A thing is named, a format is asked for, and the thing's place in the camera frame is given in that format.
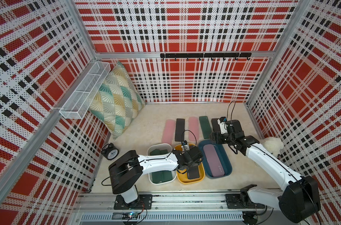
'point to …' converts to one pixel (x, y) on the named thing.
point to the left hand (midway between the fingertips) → (195, 160)
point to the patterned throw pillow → (119, 101)
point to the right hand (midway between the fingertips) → (218, 134)
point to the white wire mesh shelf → (78, 102)
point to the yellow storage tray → (182, 176)
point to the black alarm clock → (110, 151)
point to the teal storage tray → (223, 155)
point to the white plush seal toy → (272, 145)
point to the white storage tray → (161, 146)
